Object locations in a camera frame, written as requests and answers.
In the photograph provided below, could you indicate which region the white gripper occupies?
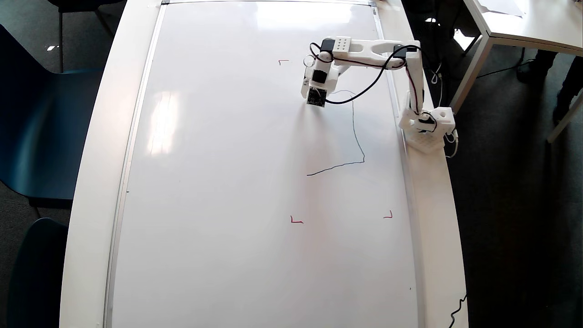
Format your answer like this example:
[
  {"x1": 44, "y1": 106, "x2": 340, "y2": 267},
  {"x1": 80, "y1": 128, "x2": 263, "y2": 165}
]
[{"x1": 300, "y1": 60, "x2": 341, "y2": 99}]

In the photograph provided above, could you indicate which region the large white whiteboard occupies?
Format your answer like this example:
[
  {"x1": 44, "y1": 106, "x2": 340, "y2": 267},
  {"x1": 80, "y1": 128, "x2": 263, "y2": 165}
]
[{"x1": 104, "y1": 0, "x2": 426, "y2": 328}]

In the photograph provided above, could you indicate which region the black shoe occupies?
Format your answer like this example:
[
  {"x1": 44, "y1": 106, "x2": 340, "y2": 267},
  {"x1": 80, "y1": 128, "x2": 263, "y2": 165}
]
[{"x1": 517, "y1": 50, "x2": 559, "y2": 84}]

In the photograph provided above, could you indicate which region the blue chair with metal legs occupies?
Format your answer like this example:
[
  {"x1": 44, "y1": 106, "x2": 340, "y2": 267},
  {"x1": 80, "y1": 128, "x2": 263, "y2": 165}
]
[{"x1": 46, "y1": 0, "x2": 126, "y2": 74}]

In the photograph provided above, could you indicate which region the white side table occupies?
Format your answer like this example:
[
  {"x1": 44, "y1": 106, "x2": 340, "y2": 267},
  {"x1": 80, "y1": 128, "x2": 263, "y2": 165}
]
[{"x1": 449, "y1": 0, "x2": 583, "y2": 144}]

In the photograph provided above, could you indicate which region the dark trouser leg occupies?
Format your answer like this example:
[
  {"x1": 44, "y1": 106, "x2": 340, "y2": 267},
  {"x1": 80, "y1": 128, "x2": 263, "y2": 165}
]
[{"x1": 552, "y1": 56, "x2": 583, "y2": 124}]

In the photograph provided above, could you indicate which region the large blue chair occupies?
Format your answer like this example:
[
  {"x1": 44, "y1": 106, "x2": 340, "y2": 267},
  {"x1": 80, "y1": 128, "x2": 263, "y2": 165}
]
[{"x1": 0, "y1": 25, "x2": 105, "y2": 210}]

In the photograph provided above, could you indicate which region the dark blue chair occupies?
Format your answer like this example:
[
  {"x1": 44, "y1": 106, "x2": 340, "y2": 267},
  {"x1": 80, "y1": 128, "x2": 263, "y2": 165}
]
[{"x1": 7, "y1": 218, "x2": 69, "y2": 328}]

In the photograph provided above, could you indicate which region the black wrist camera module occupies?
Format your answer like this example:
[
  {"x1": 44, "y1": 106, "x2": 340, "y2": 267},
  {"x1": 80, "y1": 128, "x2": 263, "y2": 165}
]
[{"x1": 306, "y1": 87, "x2": 328, "y2": 108}]

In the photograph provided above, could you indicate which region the red black servo wire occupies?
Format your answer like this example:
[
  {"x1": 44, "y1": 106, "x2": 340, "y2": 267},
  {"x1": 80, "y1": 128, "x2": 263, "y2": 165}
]
[{"x1": 309, "y1": 42, "x2": 335, "y2": 65}]

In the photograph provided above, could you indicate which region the black camera cable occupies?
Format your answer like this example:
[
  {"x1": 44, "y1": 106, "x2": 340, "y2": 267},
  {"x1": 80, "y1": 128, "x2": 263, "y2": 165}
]
[{"x1": 324, "y1": 43, "x2": 422, "y2": 106}]

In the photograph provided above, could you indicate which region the white cable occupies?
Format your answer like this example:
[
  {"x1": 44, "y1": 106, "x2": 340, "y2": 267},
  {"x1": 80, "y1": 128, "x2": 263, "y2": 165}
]
[{"x1": 444, "y1": 130, "x2": 459, "y2": 159}]

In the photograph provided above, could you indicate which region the black floor cable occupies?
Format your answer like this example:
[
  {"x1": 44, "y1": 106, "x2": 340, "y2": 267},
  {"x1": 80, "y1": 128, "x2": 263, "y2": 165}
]
[{"x1": 476, "y1": 58, "x2": 536, "y2": 79}]

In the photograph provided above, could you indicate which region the black curly cable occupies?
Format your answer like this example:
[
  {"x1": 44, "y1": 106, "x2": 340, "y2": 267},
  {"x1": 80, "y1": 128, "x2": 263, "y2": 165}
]
[{"x1": 449, "y1": 294, "x2": 469, "y2": 328}]

